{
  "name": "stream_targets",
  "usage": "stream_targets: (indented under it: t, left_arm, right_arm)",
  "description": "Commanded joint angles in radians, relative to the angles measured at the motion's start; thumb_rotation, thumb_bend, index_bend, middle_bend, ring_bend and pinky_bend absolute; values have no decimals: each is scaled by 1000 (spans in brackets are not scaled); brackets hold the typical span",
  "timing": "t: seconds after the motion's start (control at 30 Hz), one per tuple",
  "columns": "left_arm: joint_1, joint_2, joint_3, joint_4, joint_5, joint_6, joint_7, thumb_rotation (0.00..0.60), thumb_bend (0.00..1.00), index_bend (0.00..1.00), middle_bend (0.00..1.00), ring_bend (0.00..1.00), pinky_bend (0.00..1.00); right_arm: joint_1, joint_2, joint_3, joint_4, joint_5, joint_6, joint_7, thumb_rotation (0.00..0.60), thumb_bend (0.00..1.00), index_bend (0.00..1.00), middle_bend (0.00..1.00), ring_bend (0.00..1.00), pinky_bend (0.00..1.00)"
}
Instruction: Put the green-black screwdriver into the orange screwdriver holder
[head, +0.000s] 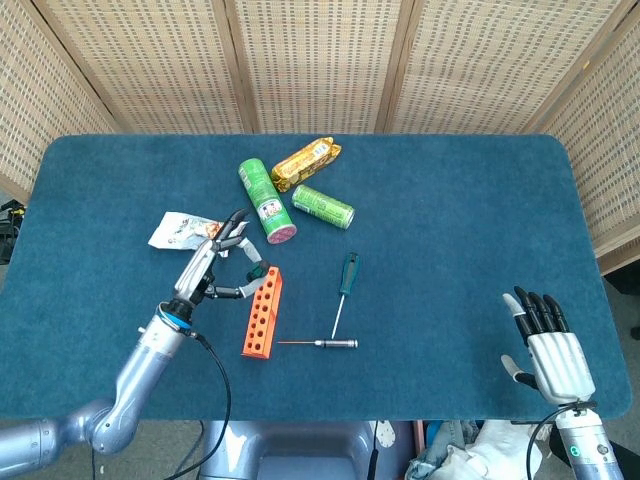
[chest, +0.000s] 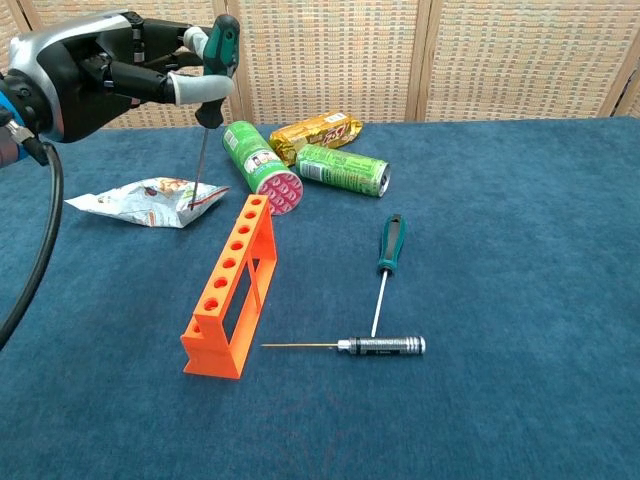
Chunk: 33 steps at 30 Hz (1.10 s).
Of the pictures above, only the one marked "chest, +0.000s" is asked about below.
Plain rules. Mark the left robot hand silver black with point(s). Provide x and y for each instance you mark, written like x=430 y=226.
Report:
x=75 y=85

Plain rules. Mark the small green black screwdriver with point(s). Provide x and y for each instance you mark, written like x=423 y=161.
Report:
x=220 y=47

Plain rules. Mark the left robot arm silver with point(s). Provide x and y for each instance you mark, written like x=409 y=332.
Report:
x=7 y=145

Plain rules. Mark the orange tool rack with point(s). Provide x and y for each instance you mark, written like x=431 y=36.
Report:
x=250 y=260

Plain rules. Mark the black metal precision screwdriver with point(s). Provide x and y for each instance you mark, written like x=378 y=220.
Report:
x=385 y=345

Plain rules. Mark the white snack bag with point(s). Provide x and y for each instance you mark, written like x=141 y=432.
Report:
x=150 y=202

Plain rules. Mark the green chip canister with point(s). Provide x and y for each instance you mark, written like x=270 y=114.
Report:
x=257 y=160

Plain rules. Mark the gold foil snack package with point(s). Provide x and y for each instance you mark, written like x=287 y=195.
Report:
x=320 y=132

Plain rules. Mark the woven wooden folding screen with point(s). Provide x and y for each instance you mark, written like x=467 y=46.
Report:
x=325 y=50

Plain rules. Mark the green drink can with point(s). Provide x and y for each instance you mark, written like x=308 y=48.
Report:
x=342 y=170

